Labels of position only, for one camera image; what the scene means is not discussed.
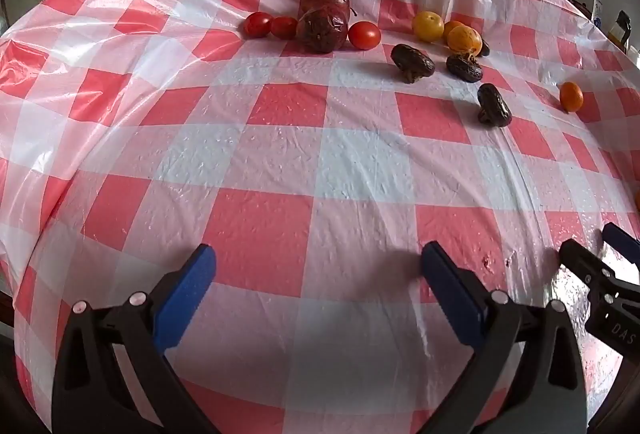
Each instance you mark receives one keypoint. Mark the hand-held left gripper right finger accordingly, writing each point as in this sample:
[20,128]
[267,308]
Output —
[450,286]

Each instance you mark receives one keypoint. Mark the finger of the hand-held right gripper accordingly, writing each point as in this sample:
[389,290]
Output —
[582,260]
[625,241]

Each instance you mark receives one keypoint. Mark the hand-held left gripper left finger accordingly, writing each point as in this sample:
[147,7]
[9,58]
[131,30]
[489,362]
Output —
[186,286]

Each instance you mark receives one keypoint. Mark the orange kumquat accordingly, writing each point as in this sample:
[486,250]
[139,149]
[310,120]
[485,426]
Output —
[571,96]

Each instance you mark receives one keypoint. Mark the dark brown date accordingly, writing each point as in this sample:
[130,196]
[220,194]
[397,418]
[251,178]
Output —
[413,62]
[464,67]
[493,104]

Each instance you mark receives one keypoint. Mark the yellow cherry tomato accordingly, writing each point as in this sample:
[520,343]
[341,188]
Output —
[428,26]

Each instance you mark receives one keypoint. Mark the red cherry tomato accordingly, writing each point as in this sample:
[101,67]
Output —
[257,24]
[364,35]
[284,28]

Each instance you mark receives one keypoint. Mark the wrinkled dark red apple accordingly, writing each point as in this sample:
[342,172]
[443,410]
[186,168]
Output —
[321,32]

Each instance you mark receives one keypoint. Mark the red white checked tablecloth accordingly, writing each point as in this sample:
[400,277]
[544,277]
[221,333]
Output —
[300,174]

